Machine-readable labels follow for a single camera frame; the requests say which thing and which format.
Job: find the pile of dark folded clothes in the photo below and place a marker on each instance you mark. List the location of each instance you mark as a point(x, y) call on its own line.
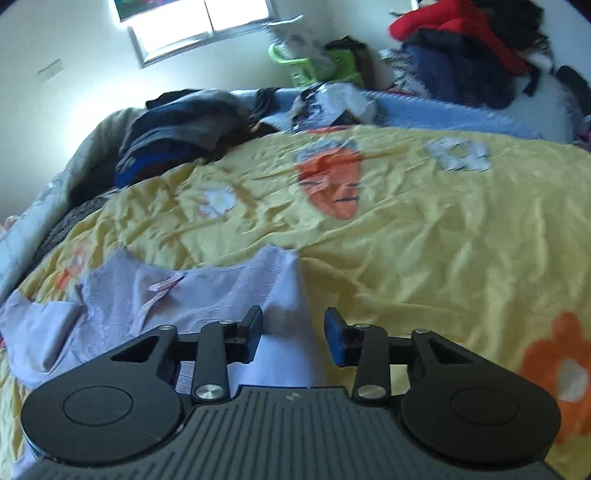
point(184, 120)

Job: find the light blue blanket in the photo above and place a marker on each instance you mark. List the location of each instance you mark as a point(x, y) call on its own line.
point(438, 115)

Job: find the white crumpled cloth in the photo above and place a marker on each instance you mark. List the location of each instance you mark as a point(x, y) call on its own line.
point(318, 106)

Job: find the red jacket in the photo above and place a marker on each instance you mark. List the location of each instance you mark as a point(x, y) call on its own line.
point(443, 18)

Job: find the wall poster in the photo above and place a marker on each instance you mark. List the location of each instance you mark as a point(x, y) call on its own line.
point(134, 7)

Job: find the green plastic stool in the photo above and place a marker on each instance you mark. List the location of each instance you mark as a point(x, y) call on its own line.
point(344, 64)

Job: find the navy jacket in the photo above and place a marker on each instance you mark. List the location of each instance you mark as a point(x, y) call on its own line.
point(452, 69)

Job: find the lavender small garment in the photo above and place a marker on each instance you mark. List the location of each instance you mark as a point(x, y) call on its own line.
point(258, 286)

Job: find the black white striped cloth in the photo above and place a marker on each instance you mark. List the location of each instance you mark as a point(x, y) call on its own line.
point(60, 230)

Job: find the dark jacket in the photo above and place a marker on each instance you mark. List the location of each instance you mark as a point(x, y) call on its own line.
point(512, 18)

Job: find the window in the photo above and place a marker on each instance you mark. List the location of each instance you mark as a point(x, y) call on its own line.
point(184, 32)

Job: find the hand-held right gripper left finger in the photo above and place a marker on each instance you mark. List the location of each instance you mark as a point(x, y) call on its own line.
point(251, 333)

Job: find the white patterned bag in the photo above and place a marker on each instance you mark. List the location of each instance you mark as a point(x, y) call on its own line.
point(300, 41)

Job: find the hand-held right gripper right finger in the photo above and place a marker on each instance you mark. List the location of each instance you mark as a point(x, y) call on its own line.
point(333, 337)

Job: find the yellow printed blanket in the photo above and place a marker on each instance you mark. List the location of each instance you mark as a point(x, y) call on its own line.
point(415, 258)

